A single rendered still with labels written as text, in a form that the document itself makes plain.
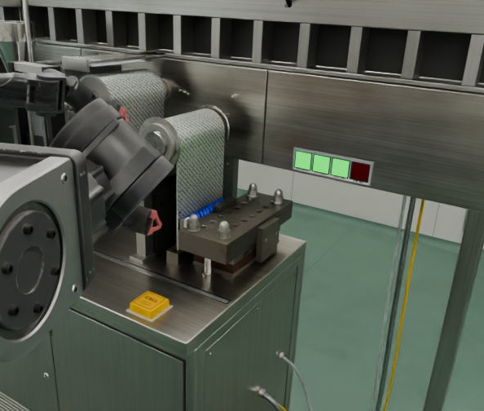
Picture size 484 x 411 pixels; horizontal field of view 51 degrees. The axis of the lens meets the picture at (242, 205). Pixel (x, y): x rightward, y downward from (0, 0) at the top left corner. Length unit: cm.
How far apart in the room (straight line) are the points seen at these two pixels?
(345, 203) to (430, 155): 276
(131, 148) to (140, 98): 111
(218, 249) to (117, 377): 45
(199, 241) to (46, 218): 103
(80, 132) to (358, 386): 218
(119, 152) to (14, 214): 18
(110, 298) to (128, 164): 89
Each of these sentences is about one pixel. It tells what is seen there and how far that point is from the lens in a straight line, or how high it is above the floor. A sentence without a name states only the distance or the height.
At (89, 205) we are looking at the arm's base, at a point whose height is 146.
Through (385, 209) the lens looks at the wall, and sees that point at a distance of 407.
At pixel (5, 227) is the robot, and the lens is 34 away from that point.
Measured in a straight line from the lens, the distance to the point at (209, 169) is 154.
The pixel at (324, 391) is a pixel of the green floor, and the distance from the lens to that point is 247.
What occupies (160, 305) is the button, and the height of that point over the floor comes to 92.
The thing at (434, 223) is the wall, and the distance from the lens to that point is 402.
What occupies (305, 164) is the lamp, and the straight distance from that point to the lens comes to 155.
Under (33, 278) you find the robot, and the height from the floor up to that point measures 144.
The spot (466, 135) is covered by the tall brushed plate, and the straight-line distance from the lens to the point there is 142.
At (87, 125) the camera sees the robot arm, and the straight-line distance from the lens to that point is 50.
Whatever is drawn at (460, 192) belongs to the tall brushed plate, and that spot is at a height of 118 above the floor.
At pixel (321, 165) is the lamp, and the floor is 118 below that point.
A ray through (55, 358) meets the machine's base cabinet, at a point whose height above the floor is 61.
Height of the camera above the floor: 162
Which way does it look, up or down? 22 degrees down
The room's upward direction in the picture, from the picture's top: 3 degrees clockwise
